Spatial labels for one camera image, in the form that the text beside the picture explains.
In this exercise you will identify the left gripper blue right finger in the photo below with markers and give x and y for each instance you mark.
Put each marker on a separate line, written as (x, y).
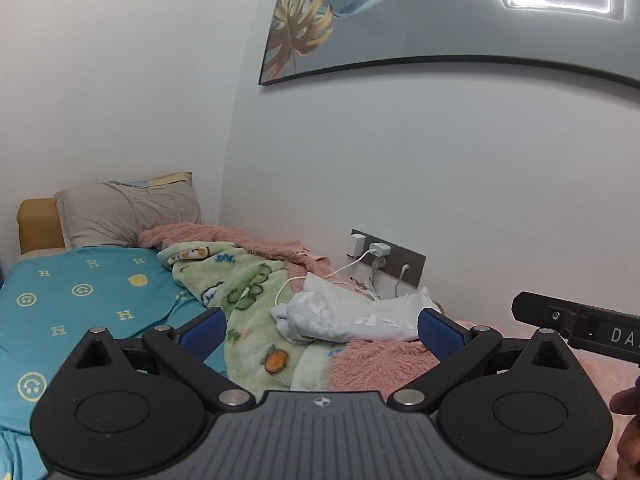
(462, 353)

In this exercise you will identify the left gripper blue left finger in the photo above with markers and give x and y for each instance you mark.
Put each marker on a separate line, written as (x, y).
(180, 354)

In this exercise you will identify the white t-shirt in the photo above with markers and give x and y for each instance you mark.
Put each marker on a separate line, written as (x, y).
(328, 312)

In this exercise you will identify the person's right hand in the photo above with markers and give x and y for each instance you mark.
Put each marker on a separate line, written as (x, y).
(626, 402)

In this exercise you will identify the green cartoon fleece blanket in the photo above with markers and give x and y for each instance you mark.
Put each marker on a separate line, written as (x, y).
(246, 287)

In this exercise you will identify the pink fluffy blanket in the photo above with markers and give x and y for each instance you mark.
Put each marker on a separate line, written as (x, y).
(535, 413)

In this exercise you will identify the white phone charger plug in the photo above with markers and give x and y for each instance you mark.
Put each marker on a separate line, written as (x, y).
(379, 249)

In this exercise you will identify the teal smiley bed sheet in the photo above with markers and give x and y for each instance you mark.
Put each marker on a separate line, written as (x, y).
(49, 302)

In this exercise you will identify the grey pillow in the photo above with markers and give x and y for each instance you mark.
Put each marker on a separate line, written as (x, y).
(116, 213)

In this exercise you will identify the yellow headboard cushion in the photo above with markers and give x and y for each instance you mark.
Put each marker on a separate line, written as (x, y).
(39, 225)

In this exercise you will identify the framed leaf picture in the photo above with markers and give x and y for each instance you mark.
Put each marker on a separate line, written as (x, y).
(596, 37)

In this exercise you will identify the wall power socket panel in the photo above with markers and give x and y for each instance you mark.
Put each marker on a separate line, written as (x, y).
(400, 263)

